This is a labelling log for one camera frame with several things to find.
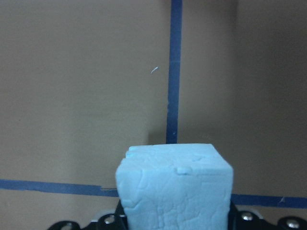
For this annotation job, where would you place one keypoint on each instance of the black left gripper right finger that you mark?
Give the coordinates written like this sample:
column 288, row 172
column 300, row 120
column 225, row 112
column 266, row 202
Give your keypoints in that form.
column 248, row 220

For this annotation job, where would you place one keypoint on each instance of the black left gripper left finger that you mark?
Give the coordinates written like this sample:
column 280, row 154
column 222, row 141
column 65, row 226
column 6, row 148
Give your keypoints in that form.
column 106, row 222

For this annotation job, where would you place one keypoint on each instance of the light blue foam block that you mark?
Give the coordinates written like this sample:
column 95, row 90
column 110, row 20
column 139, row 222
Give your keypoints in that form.
column 175, row 187

